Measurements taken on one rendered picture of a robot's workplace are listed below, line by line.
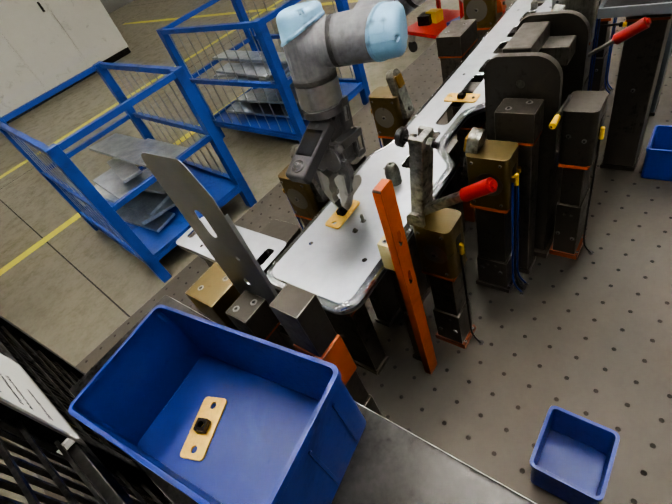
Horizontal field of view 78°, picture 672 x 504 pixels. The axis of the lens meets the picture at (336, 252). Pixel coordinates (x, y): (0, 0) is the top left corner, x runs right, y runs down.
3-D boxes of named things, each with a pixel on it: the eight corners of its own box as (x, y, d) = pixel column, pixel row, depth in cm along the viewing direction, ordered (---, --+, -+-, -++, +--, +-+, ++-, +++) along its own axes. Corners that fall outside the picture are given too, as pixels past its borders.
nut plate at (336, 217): (346, 199, 88) (345, 194, 87) (361, 202, 86) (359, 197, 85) (324, 225, 84) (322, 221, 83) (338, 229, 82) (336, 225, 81)
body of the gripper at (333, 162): (368, 155, 80) (355, 93, 73) (342, 178, 76) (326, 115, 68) (337, 150, 85) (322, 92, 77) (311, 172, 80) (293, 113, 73)
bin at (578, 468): (547, 424, 75) (550, 403, 69) (612, 454, 69) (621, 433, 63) (526, 482, 70) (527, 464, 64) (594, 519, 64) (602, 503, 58)
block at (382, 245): (420, 345, 94) (386, 229, 69) (434, 351, 91) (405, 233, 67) (412, 357, 92) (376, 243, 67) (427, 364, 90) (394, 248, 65)
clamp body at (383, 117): (394, 185, 137) (369, 85, 114) (426, 191, 130) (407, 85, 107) (384, 198, 134) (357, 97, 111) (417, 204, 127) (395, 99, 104)
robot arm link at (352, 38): (407, -18, 63) (339, -3, 66) (394, 9, 55) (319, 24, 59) (413, 36, 68) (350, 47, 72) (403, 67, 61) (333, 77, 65)
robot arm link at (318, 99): (318, 89, 65) (282, 88, 70) (325, 117, 68) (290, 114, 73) (346, 71, 69) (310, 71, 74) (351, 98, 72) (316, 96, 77)
